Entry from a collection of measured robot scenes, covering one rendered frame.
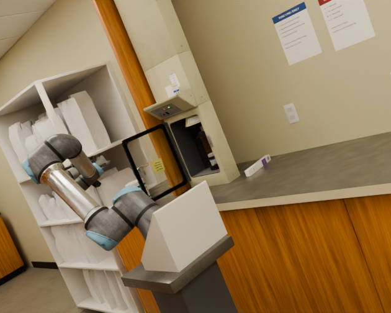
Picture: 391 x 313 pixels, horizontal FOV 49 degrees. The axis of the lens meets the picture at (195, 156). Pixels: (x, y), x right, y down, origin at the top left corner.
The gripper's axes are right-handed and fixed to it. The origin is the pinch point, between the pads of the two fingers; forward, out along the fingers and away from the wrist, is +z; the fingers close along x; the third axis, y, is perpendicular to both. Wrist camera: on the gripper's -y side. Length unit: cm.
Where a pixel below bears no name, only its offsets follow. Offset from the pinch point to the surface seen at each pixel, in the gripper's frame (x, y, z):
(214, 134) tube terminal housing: -39, -8, 47
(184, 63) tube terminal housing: -39, 35, 46
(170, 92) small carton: -31, 23, 35
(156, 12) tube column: -36, 65, 43
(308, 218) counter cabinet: -101, -50, 16
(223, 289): -87, -55, -30
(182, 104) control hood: -34, 14, 37
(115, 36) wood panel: -2, 66, 37
